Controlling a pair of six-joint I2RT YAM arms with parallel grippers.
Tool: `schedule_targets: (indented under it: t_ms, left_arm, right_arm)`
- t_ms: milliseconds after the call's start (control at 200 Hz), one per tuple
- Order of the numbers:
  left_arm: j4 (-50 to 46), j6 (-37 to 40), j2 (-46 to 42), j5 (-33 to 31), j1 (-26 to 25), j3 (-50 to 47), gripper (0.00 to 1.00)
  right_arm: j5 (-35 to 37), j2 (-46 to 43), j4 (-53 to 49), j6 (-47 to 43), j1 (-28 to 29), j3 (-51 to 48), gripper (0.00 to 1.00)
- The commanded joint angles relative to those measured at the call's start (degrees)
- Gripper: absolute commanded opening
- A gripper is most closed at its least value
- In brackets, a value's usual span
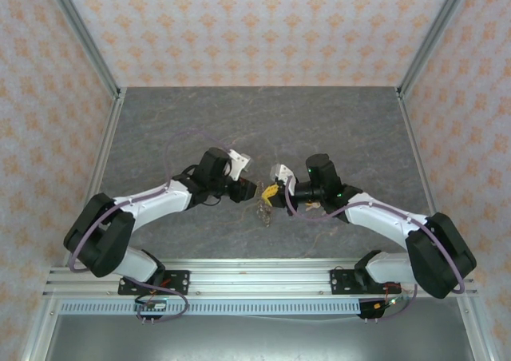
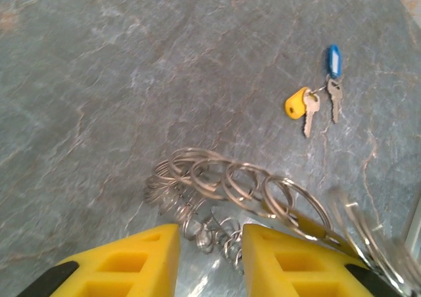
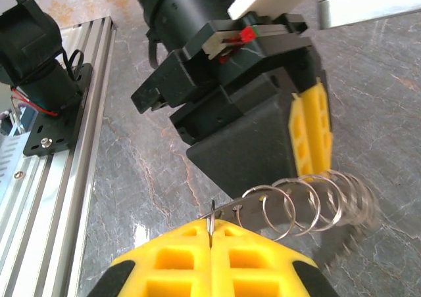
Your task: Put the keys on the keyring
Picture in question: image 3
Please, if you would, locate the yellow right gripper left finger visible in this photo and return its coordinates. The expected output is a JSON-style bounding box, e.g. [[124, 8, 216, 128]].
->
[[87, 218, 214, 297]]

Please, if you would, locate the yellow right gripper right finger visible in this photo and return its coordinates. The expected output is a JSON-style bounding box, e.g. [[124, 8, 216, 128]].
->
[[211, 218, 339, 297]]

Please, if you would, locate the round metal disc with keyrings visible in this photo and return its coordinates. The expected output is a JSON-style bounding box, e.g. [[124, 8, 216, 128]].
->
[[197, 169, 381, 245]]

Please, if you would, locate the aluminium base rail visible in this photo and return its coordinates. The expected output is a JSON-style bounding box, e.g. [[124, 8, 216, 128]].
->
[[0, 16, 118, 297]]

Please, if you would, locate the white slotted cable tray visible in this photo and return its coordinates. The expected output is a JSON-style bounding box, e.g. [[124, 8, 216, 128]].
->
[[0, 135, 20, 186]]

